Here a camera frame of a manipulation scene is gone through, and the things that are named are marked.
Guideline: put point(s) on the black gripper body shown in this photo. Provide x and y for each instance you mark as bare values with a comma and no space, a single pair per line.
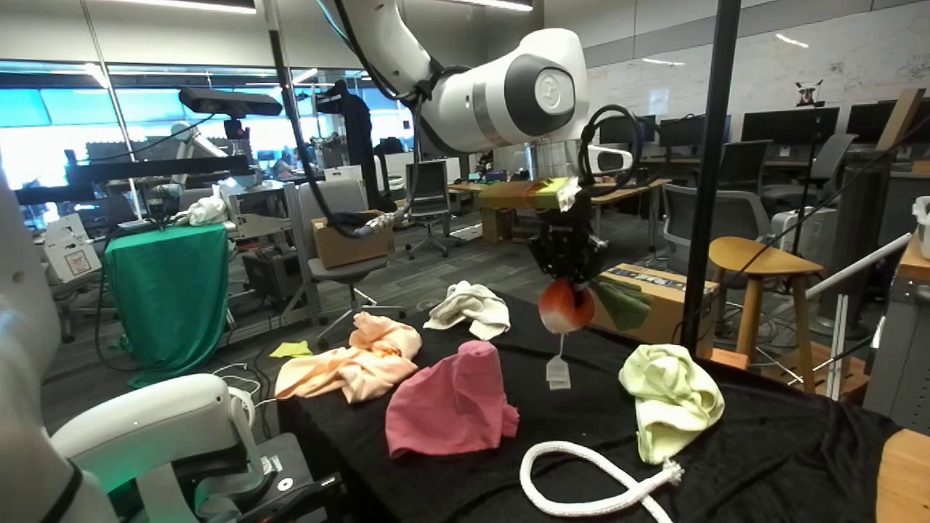
571,248

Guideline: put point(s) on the red plush fruit green leaves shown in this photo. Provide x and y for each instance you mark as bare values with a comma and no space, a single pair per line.
568,305

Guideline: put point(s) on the white towel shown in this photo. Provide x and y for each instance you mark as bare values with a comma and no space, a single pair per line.
473,305

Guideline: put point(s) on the pale yellow towel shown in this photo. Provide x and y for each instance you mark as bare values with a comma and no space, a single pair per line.
673,401

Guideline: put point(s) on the pink cloth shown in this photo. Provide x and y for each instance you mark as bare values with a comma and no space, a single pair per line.
450,406

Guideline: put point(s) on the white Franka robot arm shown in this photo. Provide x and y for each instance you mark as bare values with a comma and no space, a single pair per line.
482,95

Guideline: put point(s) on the white idle robot arm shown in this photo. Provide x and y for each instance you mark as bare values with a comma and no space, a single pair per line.
164,415

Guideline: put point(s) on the cardboard box black tape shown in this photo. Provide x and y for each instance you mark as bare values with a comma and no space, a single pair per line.
658,290

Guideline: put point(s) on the black velvet table cloth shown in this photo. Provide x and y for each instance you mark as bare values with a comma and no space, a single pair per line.
581,415

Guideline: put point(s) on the black office chair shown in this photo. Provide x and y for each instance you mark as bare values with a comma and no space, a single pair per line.
424,188

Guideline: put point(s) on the black computer monitor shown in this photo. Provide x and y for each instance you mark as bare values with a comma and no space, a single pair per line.
872,120
683,130
789,126

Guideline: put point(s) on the grey mesh office chair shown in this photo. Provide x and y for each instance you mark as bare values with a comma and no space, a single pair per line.
736,206

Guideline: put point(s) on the wooden stool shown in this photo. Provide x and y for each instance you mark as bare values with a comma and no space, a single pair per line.
760,255

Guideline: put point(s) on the black vertical pole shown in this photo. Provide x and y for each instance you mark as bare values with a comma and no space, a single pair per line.
713,145

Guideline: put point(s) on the peach orange cloth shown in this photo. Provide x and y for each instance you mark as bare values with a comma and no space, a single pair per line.
359,363

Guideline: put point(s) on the grey swivel chair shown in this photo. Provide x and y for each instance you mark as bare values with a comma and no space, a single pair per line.
338,274

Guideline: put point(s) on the small open cardboard box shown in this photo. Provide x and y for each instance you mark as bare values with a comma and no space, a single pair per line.
338,248

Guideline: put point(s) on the small yellow cloth scrap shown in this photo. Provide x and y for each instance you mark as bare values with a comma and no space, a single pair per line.
290,348

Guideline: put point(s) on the grey workbench wooden top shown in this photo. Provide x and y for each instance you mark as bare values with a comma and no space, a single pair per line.
902,338

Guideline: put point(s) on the leaning wooden plank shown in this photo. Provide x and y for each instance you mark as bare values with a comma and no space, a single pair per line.
902,116

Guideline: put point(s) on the white plastic bag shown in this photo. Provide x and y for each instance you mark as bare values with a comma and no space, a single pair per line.
202,209

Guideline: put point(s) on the light wooden board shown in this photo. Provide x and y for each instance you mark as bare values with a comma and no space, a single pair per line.
911,483

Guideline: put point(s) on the green draped cloth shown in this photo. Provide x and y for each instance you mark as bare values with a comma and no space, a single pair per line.
164,290

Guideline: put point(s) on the white metal tube frame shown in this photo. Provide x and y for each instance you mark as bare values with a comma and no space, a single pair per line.
851,263

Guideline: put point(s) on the black stereo camera bar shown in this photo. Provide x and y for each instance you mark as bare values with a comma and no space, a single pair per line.
228,100

